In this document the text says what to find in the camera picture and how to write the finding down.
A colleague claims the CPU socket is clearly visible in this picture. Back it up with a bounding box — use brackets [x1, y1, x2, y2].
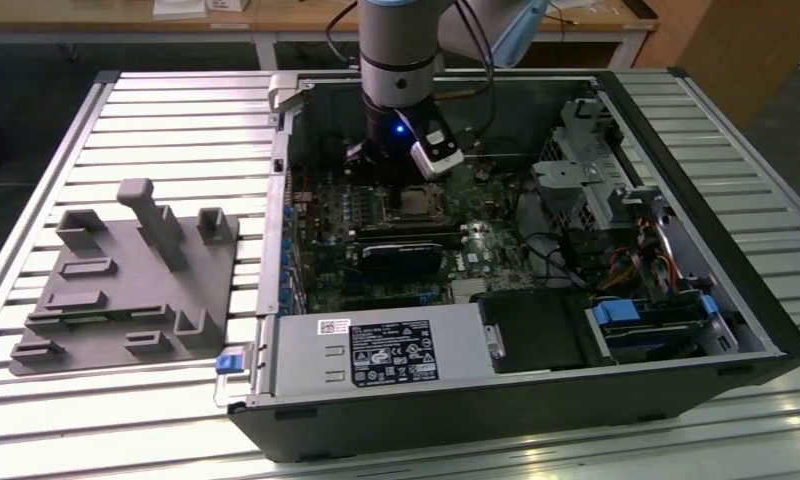
[374, 183, 453, 225]

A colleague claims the black plastic bay cover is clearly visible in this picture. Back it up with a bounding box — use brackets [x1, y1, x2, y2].
[469, 289, 616, 375]

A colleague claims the black graphics card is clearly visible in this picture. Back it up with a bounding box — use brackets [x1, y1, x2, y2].
[355, 239, 449, 282]

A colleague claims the green motherboard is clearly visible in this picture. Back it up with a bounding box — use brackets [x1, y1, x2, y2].
[285, 159, 552, 316]

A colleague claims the silver drive cage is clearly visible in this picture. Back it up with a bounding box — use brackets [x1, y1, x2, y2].
[528, 97, 676, 237]

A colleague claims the silver chipset heatsink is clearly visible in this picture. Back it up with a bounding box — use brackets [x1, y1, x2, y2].
[451, 278, 493, 302]

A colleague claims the silver power supply unit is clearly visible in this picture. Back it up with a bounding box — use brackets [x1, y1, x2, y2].
[265, 313, 498, 397]

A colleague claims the gray parts rack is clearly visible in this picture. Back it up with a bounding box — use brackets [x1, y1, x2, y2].
[8, 177, 242, 377]

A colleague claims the blue disk carrier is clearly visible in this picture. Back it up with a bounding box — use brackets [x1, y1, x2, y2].
[589, 298, 642, 330]

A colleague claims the blue case latch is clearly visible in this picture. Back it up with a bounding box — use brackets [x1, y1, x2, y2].
[214, 352, 253, 376]

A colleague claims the wooden desk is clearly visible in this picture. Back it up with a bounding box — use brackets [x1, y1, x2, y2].
[0, 0, 661, 71]

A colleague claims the wooden cabinet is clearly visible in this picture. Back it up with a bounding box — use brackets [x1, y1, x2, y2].
[629, 0, 800, 130]

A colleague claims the green RAM stick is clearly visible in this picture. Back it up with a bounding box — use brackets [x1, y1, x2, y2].
[58, 311, 139, 324]

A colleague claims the black open PC case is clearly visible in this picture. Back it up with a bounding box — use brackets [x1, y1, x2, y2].
[225, 68, 800, 464]

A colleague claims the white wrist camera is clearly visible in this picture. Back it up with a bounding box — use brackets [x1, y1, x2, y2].
[409, 128, 466, 180]

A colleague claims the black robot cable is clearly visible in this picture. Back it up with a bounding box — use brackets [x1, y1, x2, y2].
[323, 0, 502, 149]

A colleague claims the black cable loop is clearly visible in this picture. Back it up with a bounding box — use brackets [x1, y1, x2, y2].
[516, 229, 598, 292]

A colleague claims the coloured wire bundle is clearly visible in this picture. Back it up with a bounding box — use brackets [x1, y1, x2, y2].
[598, 209, 682, 292]

